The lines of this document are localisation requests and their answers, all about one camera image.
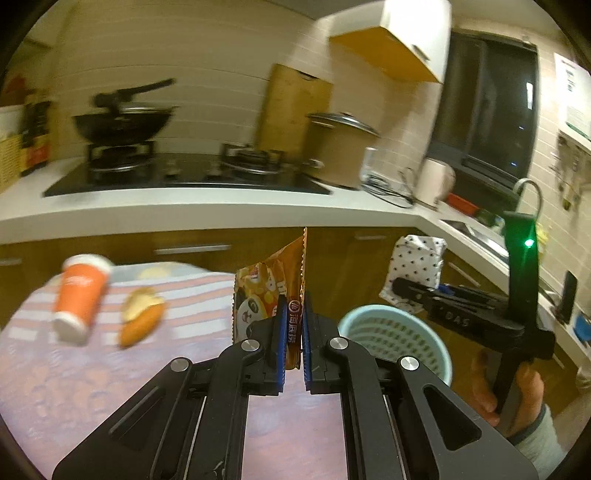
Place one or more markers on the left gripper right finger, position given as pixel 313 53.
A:
pixel 401 421

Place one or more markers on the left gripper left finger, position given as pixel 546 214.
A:
pixel 188 421

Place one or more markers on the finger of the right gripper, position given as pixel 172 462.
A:
pixel 466 293
pixel 411 291

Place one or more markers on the white heart-print paper bag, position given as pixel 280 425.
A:
pixel 418 259

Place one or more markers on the orange snack wrapper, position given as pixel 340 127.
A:
pixel 258 288

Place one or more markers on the grey right sleeve forearm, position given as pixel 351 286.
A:
pixel 533 432

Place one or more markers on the dark kitchen window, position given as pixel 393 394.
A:
pixel 487 120

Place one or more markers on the white kitchen counter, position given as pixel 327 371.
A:
pixel 28 215

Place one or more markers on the person's right hand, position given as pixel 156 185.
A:
pixel 485 402

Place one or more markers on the light blue perforated waste basket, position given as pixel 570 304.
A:
pixel 390 333

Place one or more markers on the black phone on counter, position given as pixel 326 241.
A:
pixel 567 300

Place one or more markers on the orange carrot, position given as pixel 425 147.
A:
pixel 134 331

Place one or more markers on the white electric kettle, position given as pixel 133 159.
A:
pixel 435 182

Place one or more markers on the chrome sink faucet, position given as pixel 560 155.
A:
pixel 530 190

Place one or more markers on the clear glass jar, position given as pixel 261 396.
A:
pixel 367 174

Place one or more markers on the tan potato chip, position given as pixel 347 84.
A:
pixel 138 301

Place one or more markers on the floral striped table cloth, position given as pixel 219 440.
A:
pixel 54 394

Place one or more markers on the brown pot with lid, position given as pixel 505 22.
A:
pixel 334 148

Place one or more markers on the orange white cylindrical canister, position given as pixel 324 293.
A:
pixel 83 281

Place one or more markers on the wooden cutting board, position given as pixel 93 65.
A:
pixel 291 95

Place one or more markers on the black gas stove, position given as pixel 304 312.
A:
pixel 141 166

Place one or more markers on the black wok pan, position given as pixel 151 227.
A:
pixel 119 121

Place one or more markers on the beige slotted basket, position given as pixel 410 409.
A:
pixel 10 154

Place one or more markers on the red label sauce bottle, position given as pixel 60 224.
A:
pixel 39 151

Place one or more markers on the dark sauce bottle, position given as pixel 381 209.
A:
pixel 28 130

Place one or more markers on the silver drawer handle centre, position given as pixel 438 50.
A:
pixel 191 249

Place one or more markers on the silver drawer handle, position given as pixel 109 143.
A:
pixel 8 262
pixel 191 249

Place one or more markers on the silver drawer handle left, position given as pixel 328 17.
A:
pixel 8 262

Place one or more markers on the white wall cabinet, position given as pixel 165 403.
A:
pixel 406 40

